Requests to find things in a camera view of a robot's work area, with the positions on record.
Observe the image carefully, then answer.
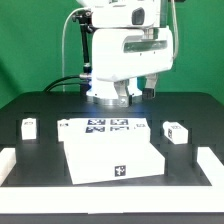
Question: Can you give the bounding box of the white U-shaped obstacle fence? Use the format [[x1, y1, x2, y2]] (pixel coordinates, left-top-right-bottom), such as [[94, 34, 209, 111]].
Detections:
[[0, 147, 224, 214]]

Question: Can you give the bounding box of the white cable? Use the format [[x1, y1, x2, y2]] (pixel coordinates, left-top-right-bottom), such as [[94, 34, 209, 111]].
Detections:
[[61, 7, 88, 93]]

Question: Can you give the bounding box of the white square tabletop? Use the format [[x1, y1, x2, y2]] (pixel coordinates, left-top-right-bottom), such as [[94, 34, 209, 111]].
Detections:
[[64, 130, 165, 185]]

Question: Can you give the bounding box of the black camera on stand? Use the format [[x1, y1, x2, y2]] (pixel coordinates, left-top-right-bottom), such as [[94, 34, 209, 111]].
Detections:
[[71, 9, 95, 93]]

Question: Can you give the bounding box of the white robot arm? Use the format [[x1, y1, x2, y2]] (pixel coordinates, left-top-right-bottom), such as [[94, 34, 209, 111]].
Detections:
[[77, 0, 179, 107]]

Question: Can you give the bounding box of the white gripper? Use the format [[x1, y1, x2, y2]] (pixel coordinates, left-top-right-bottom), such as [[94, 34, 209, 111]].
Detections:
[[92, 28, 173, 107]]

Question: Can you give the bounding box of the white fiducial marker sheet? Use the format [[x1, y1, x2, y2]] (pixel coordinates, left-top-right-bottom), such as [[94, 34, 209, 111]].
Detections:
[[69, 118, 148, 134]]

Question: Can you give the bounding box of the black cable bundle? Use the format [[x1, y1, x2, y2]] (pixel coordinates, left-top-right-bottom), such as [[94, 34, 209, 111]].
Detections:
[[43, 75, 88, 93]]

